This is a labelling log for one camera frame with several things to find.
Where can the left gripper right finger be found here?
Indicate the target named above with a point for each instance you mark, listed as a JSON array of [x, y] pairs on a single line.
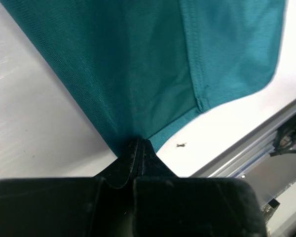
[[166, 205]]

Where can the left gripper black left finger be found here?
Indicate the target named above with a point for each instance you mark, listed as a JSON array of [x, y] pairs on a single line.
[[98, 206]]

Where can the teal cloth napkin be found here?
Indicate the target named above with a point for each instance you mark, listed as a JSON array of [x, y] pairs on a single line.
[[146, 68]]

